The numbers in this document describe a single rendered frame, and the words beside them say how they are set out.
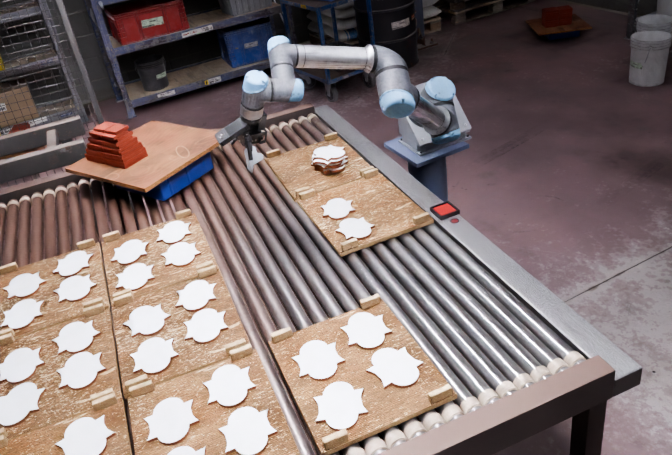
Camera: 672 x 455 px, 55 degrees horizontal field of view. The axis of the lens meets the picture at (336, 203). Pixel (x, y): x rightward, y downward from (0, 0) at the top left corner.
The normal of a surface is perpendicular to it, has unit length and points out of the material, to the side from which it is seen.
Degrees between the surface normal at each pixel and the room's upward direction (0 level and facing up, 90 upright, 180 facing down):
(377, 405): 0
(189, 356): 0
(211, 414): 0
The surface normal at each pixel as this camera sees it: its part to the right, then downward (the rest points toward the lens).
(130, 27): 0.47, 0.40
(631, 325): -0.13, -0.85
